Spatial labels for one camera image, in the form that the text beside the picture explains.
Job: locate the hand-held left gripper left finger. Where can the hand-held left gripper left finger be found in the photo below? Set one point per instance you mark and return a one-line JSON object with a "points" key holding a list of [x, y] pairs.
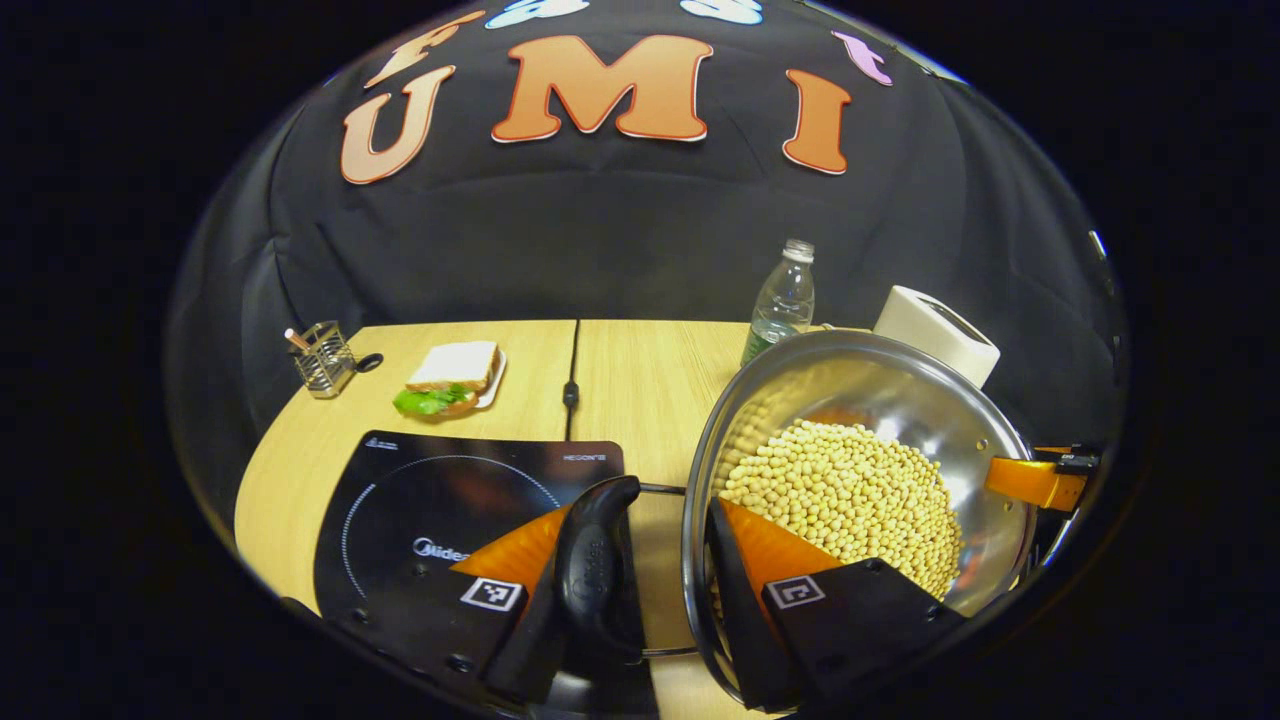
{"points": [[520, 655]]}

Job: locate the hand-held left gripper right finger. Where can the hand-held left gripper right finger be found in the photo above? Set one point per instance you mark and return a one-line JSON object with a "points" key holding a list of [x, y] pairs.
{"points": [[735, 620]]}

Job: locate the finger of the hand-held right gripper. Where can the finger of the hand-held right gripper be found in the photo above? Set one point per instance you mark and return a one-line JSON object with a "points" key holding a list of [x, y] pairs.
{"points": [[1035, 482]]}

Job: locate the black induction cooktop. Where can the black induction cooktop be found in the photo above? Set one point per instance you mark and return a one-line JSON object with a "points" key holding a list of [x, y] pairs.
{"points": [[420, 500]]}

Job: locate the heap of soybeans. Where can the heap of soybeans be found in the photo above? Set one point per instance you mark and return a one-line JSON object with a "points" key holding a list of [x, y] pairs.
{"points": [[850, 490]]}

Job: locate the white toaster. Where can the white toaster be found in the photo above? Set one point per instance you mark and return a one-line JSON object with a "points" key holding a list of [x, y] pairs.
{"points": [[930, 330]]}

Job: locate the sandwich with lettuce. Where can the sandwich with lettuce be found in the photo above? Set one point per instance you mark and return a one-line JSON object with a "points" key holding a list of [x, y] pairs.
{"points": [[455, 365]]}

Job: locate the clear plastic water bottle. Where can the clear plastic water bottle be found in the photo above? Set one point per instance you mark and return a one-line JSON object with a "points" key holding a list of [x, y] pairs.
{"points": [[785, 300]]}

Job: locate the small black round object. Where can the small black round object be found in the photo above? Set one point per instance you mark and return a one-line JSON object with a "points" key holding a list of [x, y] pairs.
{"points": [[368, 362]]}

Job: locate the pale wooden stick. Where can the pale wooden stick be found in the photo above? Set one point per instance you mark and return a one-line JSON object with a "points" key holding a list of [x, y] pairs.
{"points": [[296, 339]]}

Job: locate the black backdrop cloth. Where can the black backdrop cloth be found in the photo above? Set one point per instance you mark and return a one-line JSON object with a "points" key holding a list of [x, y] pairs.
{"points": [[600, 230]]}

